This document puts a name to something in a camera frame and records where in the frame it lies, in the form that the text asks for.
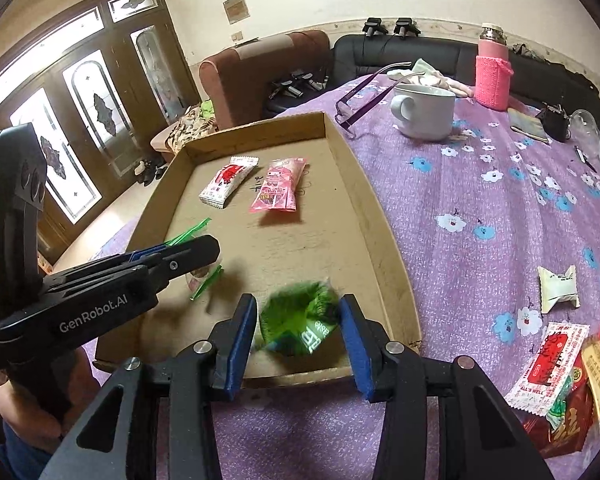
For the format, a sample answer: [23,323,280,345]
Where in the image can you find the small black pot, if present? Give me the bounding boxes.
[540,103,571,142]

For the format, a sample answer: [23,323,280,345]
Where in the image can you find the person's left hand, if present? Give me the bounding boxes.
[0,347,102,443]

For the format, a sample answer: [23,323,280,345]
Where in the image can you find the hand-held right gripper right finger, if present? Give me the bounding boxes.
[337,294,556,480]

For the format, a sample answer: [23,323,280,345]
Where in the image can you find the shallow cardboard box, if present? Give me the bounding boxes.
[94,111,423,390]

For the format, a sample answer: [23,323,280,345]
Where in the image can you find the black and white pen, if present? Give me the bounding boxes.
[574,146,598,173]

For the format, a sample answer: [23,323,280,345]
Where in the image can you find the white mug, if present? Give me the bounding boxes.
[390,83,457,142]

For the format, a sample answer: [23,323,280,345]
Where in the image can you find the brown armchair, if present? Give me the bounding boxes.
[198,30,332,131]

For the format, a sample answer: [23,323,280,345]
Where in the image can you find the thermos with pink knitted sleeve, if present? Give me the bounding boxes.
[475,22,512,112]

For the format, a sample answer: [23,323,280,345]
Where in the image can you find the paper wall notice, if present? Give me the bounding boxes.
[223,0,251,25]

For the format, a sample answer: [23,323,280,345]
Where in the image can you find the cream snack packet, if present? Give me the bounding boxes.
[537,264,580,315]

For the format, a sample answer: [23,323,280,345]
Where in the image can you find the pink snack packet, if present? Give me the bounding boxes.
[249,156,307,214]

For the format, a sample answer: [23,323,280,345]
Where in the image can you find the clear candy with green ends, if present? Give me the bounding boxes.
[165,217,224,302]

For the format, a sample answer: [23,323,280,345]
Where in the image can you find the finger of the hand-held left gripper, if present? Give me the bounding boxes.
[147,234,221,287]
[42,245,169,288]

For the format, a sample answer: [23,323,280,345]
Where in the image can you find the green snack packet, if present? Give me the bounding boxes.
[545,385,576,431]
[257,280,342,358]

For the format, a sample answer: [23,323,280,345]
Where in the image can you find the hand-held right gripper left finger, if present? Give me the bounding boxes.
[37,294,258,480]

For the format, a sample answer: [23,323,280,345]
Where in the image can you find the grey green wallet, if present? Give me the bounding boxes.
[507,108,551,143]

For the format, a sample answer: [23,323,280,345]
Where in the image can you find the large red snack packet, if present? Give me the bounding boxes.
[522,380,596,458]

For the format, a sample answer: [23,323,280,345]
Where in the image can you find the red and white snack packet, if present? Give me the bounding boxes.
[504,322,591,417]
[199,156,259,210]

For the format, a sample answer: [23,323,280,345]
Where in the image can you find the clear plastic cup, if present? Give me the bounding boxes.
[569,109,600,161]

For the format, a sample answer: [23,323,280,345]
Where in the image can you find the purple eyeglasses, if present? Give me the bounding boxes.
[335,60,413,138]

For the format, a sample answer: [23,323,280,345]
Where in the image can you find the purple floral tablecloth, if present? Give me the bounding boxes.
[87,72,600,480]

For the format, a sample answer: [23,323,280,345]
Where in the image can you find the person's blue jeans leg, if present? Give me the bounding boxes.
[0,430,51,480]

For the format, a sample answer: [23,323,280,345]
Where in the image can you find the black leather sofa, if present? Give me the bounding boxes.
[330,34,600,133]

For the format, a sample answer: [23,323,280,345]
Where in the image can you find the floral patterned cloth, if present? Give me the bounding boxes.
[167,101,216,153]

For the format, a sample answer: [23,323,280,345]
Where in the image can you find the wooden door with glass panes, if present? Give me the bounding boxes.
[0,0,201,266]

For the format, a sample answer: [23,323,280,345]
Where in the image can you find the white crumpled cloth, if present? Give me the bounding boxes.
[386,58,476,98]

